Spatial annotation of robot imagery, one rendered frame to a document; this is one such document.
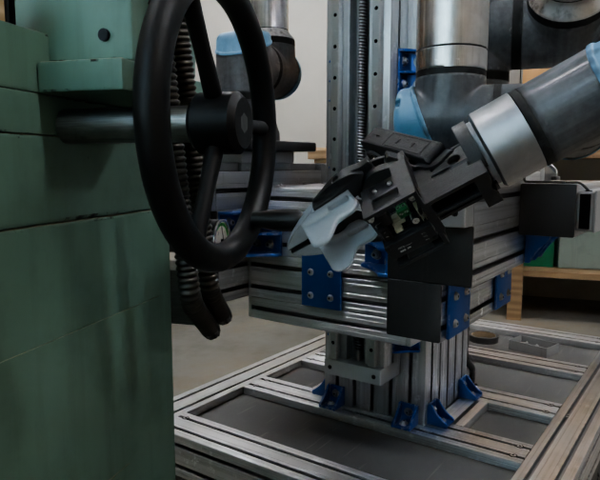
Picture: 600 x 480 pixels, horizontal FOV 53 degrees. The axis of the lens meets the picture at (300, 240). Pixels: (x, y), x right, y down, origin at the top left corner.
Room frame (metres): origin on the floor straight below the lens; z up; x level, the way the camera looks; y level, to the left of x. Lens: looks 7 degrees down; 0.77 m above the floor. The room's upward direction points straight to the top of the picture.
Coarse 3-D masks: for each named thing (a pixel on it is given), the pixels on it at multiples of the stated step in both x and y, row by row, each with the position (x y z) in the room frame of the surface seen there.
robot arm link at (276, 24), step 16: (256, 0) 1.40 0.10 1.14; (272, 0) 1.39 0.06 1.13; (288, 0) 1.43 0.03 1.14; (272, 16) 1.39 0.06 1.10; (288, 16) 1.43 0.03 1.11; (272, 32) 1.38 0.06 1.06; (288, 32) 1.41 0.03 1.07; (288, 48) 1.39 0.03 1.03; (288, 64) 1.39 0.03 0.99; (288, 80) 1.39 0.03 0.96; (288, 96) 1.46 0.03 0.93
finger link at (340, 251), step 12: (360, 216) 0.61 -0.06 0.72; (336, 228) 0.62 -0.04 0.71; (348, 228) 0.61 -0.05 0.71; (360, 228) 0.61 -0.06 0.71; (372, 228) 0.60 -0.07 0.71; (336, 240) 0.61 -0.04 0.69; (348, 240) 0.61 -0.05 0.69; (360, 240) 0.60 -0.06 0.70; (300, 252) 0.62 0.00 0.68; (312, 252) 0.62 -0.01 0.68; (324, 252) 0.61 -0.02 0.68; (336, 252) 0.60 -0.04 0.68; (348, 252) 0.59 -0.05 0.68; (336, 264) 0.59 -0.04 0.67; (348, 264) 0.58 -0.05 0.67
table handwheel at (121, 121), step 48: (192, 0) 0.52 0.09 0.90; (240, 0) 0.62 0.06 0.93; (144, 48) 0.46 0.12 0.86; (144, 96) 0.45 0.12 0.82; (240, 96) 0.58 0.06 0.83; (144, 144) 0.46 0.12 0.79; (192, 144) 0.58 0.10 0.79; (240, 144) 0.58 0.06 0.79; (192, 240) 0.50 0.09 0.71; (240, 240) 0.62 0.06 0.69
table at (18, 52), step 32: (0, 32) 0.56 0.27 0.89; (32, 32) 0.60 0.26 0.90; (0, 64) 0.56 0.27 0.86; (32, 64) 0.60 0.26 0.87; (64, 64) 0.59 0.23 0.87; (96, 64) 0.58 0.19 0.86; (128, 64) 0.59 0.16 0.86; (64, 96) 0.63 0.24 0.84; (96, 96) 0.63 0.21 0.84; (128, 96) 0.63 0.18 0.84
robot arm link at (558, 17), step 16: (528, 0) 0.93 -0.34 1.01; (544, 0) 0.90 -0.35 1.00; (560, 0) 0.88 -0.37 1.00; (576, 0) 0.87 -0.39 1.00; (592, 0) 0.87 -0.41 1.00; (528, 16) 0.94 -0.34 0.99; (544, 16) 0.90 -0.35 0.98; (560, 16) 0.89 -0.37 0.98; (576, 16) 0.88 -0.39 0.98; (592, 16) 0.88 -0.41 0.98; (528, 32) 0.94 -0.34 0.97; (544, 32) 0.92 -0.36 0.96; (560, 32) 0.90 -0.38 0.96; (576, 32) 0.90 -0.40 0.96; (592, 32) 0.91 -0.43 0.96; (528, 48) 0.95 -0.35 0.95; (544, 48) 0.94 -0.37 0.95; (560, 48) 0.93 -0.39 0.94; (576, 48) 0.92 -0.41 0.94; (528, 64) 0.97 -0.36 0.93; (544, 64) 0.96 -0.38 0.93
